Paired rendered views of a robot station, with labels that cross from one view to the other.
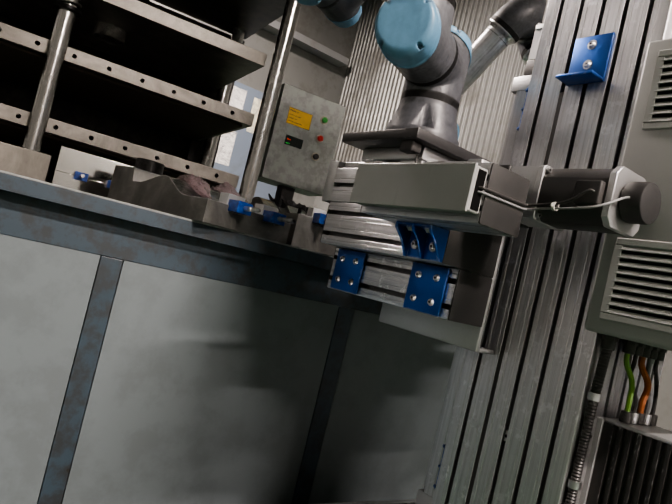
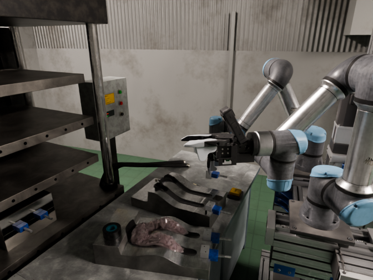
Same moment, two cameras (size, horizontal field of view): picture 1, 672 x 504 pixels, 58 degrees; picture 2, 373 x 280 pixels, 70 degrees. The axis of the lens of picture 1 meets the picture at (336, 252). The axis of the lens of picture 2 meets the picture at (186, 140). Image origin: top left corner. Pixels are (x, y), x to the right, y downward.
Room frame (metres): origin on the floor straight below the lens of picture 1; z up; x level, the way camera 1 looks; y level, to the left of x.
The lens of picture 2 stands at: (0.76, 0.85, 1.72)
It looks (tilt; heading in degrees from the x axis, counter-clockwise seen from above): 21 degrees down; 326
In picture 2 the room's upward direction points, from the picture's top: straight up
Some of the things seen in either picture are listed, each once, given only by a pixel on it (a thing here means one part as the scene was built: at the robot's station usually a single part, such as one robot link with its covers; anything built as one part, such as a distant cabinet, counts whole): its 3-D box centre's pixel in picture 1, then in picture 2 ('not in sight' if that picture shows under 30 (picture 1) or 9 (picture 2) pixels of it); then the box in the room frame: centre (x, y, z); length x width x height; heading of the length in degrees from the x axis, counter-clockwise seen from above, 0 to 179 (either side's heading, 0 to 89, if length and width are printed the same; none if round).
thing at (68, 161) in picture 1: (88, 183); (1, 207); (2.34, 0.99, 0.87); 0.50 x 0.27 x 0.17; 29
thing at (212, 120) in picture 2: not in sight; (216, 125); (1.90, -0.14, 1.25); 0.09 x 0.08 x 0.11; 57
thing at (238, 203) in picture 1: (242, 207); (215, 255); (1.43, 0.24, 0.85); 0.13 x 0.05 x 0.05; 46
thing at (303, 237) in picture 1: (299, 228); (178, 195); (1.90, 0.13, 0.87); 0.50 x 0.26 x 0.14; 29
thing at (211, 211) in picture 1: (196, 202); (157, 240); (1.65, 0.40, 0.85); 0.50 x 0.26 x 0.11; 46
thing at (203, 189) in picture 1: (203, 188); (158, 231); (1.66, 0.39, 0.90); 0.26 x 0.18 x 0.08; 46
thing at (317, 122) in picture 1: (267, 262); (113, 174); (2.62, 0.27, 0.73); 0.30 x 0.22 x 1.47; 119
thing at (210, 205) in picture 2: (324, 219); (218, 210); (1.63, 0.05, 0.89); 0.13 x 0.05 x 0.05; 29
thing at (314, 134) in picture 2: not in sight; (312, 139); (1.51, -0.51, 1.20); 0.13 x 0.12 x 0.14; 147
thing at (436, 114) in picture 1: (424, 124); (320, 208); (1.21, -0.11, 1.09); 0.15 x 0.15 x 0.10
